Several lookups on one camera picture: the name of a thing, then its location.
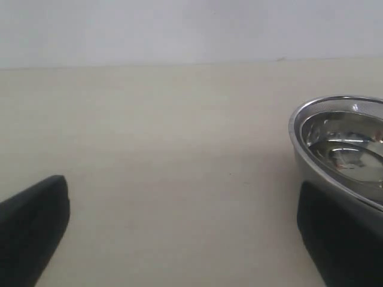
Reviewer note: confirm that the steel mesh strainer basket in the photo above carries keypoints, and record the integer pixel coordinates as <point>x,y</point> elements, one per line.
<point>309,169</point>

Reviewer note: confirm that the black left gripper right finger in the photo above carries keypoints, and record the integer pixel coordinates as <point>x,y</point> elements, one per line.
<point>344,251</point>

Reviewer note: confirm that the small stainless steel bowl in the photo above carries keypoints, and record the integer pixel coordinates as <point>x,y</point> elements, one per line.
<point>348,147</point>

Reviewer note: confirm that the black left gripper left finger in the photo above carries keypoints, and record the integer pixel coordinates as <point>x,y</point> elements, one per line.
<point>33,223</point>

